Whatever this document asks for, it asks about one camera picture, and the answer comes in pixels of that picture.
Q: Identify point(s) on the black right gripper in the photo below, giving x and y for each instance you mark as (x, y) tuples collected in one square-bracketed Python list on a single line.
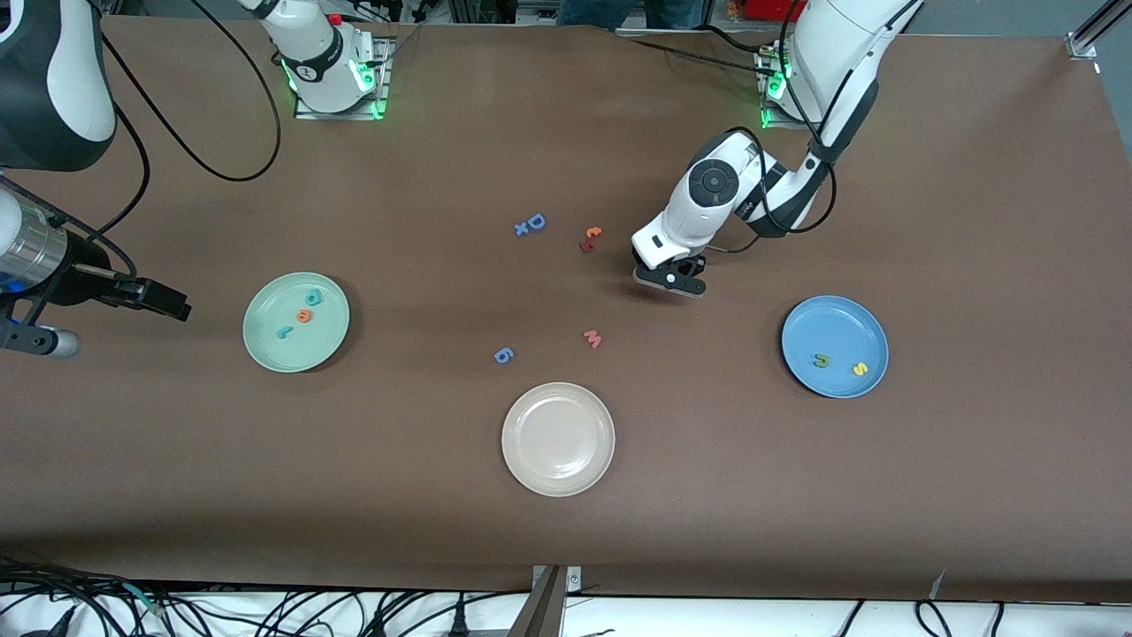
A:
[(86, 281)]

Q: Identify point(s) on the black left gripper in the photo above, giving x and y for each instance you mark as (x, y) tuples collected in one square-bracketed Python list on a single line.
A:
[(699, 268)]

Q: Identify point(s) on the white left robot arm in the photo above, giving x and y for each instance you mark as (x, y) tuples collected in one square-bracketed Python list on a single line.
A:
[(840, 44)]

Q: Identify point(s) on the pink foam letter w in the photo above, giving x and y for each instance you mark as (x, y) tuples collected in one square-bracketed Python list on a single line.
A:
[(592, 339)]

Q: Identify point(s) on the blue foam letter D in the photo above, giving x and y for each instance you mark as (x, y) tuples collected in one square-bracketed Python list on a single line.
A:
[(531, 221)]

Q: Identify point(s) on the green round plate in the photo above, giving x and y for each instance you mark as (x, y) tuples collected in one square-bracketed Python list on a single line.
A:
[(296, 349)]

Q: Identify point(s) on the blue round plate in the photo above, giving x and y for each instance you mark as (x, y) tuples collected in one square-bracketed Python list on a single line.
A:
[(835, 332)]

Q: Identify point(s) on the blue foam letter g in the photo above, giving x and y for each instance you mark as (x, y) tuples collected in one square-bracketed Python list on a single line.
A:
[(503, 355)]

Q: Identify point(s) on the beige round plate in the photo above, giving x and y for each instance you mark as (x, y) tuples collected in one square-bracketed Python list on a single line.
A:
[(558, 439)]

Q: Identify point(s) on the person in blue jeans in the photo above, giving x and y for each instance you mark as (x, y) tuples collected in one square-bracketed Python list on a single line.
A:
[(619, 11)]

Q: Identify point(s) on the red box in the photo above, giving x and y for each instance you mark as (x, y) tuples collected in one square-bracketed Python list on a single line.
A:
[(774, 9)]

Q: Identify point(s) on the brown table mat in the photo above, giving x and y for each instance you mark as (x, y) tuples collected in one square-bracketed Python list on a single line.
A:
[(566, 531)]

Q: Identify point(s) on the aluminium profile bar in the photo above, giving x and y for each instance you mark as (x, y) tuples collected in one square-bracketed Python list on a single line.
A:
[(541, 610)]

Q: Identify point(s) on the aluminium corner profile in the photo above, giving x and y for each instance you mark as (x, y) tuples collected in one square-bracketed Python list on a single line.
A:
[(1083, 40)]

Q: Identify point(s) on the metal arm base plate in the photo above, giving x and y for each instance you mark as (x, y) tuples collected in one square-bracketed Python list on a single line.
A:
[(340, 116), (774, 124)]

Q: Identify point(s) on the grey metal rack frame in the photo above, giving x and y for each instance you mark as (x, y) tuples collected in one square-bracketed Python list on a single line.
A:
[(522, 13)]

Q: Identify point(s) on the small aluminium bracket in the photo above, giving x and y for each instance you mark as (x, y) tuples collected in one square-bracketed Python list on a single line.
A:
[(573, 579)]

